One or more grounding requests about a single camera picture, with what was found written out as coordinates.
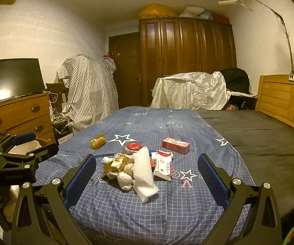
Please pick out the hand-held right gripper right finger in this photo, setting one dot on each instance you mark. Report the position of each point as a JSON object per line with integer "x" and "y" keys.
{"x": 213, "y": 181}

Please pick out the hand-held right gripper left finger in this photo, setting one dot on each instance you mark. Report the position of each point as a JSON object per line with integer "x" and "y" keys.
{"x": 81, "y": 178}

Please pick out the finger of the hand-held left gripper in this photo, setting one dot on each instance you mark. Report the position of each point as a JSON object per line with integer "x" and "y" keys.
{"x": 24, "y": 137}
{"x": 47, "y": 150}

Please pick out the white plastic basin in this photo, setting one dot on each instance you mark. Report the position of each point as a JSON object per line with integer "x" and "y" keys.
{"x": 21, "y": 149}

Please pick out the gold foil wrapper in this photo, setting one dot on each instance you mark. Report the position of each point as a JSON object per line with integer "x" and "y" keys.
{"x": 116, "y": 164}

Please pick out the red cardboard box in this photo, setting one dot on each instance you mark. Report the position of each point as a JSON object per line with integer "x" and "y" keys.
{"x": 175, "y": 145}

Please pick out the white medicine box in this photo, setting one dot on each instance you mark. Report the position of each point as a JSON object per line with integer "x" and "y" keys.
{"x": 163, "y": 166}

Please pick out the white face mask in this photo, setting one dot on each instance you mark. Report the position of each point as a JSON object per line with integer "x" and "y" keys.
{"x": 143, "y": 176}

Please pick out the person's left hand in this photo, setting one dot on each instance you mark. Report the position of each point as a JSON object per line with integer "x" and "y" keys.
{"x": 10, "y": 199}

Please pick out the white printed cardboard box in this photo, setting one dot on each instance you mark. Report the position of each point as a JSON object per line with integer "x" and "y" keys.
{"x": 64, "y": 139}

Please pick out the wooden chest of drawers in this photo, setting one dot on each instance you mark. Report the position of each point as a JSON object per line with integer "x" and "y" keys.
{"x": 16, "y": 112}

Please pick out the crumpled tissue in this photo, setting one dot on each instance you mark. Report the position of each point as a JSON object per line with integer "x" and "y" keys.
{"x": 107, "y": 159}
{"x": 125, "y": 181}

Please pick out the yellow snack wrapper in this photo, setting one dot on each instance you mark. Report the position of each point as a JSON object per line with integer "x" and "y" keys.
{"x": 97, "y": 142}

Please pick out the wooden chair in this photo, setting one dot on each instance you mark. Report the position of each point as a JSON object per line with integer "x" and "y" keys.
{"x": 57, "y": 88}

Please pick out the black flat screen television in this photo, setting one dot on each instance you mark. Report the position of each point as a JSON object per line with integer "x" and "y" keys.
{"x": 11, "y": 79}

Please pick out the red round cap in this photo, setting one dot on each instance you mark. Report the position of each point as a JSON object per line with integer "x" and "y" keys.
{"x": 133, "y": 147}

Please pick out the black bedsheet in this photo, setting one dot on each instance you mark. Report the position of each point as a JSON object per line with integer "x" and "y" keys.
{"x": 259, "y": 137}

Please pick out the striped cloth cover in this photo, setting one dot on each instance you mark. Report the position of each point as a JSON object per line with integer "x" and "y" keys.
{"x": 90, "y": 94}

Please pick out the blue star bedsheet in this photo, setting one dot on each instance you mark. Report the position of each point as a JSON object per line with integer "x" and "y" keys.
{"x": 141, "y": 122}

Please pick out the dark side table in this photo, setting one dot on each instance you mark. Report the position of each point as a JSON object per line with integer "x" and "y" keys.
{"x": 244, "y": 100}

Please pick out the white plastic sheet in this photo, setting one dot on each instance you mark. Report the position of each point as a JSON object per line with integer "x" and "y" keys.
{"x": 187, "y": 91}

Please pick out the black clothes pile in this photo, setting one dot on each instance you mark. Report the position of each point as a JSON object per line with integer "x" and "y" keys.
{"x": 236, "y": 80}

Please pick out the wooden headboard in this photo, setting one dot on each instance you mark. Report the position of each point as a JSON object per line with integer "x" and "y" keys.
{"x": 279, "y": 97}

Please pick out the dark wooden door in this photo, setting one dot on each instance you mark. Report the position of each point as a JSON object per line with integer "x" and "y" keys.
{"x": 129, "y": 69}

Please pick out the large wooden wardrobe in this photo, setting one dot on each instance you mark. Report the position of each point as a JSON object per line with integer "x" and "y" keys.
{"x": 182, "y": 48}

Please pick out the red storage box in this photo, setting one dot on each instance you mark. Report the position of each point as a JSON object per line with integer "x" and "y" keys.
{"x": 221, "y": 19}

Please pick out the thin curved pole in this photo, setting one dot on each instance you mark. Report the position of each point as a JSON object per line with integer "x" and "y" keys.
{"x": 287, "y": 35}

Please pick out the pale blue storage bag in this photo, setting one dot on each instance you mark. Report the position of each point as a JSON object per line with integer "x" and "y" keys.
{"x": 207, "y": 15}

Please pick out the white storage bag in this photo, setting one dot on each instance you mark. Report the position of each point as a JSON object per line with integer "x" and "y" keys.
{"x": 191, "y": 12}

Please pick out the orange storage bag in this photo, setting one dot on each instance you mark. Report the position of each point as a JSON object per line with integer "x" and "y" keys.
{"x": 157, "y": 11}

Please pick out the white ceiling fan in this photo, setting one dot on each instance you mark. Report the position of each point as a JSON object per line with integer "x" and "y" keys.
{"x": 236, "y": 0}

